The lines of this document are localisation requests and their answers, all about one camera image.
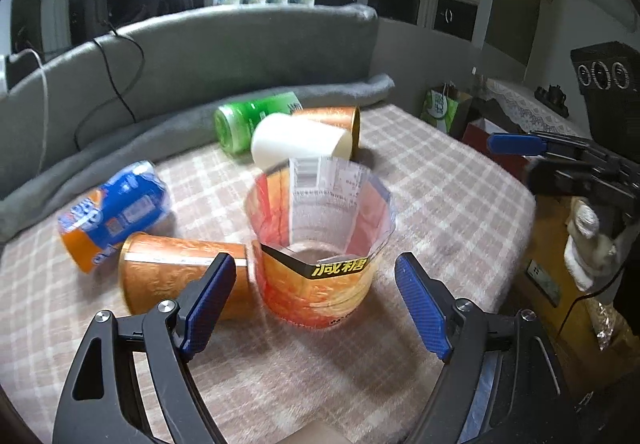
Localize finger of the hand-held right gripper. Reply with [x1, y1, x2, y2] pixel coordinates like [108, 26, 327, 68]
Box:
[525, 156, 602, 198]
[487, 131, 576, 158]

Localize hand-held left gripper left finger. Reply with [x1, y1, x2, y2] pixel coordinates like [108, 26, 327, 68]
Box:
[52, 252, 237, 444]

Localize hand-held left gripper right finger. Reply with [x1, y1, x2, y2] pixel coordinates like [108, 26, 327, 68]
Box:
[394, 252, 576, 444]

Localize clear cup with orange label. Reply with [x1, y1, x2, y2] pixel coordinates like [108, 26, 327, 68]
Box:
[245, 156, 397, 329]

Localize gold orange cup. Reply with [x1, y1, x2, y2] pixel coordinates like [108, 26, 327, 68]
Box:
[118, 232, 258, 320]
[290, 105, 362, 160]

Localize blue and orange cup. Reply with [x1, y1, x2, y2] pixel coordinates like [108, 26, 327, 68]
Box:
[56, 160, 172, 273]

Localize white cup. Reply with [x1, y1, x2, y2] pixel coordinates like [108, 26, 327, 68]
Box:
[250, 114, 353, 171]

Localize person's right hand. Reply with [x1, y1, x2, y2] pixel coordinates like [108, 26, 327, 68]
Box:
[564, 198, 619, 292]

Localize red box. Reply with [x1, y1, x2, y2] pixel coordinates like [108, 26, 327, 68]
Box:
[461, 119, 531, 185]

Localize white lace cloth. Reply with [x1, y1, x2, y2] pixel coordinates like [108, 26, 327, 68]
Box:
[482, 78, 585, 137]

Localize small dark ornament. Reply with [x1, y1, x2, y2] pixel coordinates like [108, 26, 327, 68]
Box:
[535, 84, 571, 118]

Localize green paper bag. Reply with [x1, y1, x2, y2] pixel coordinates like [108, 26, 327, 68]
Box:
[419, 83, 473, 137]

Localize black speaker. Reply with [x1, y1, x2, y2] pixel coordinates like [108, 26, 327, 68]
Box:
[570, 40, 640, 137]

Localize crinkled clear plastic bag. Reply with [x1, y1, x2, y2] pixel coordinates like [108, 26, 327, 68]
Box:
[591, 300, 632, 353]

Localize green lying can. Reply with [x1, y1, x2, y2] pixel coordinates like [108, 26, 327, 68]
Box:
[214, 91, 305, 157]

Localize grey sofa backrest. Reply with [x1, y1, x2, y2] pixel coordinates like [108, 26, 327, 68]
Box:
[0, 4, 379, 175]

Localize thin black cable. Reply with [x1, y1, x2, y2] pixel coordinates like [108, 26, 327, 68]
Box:
[556, 269, 622, 341]

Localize white cable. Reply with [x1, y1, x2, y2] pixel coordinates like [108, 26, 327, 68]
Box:
[7, 49, 49, 173]

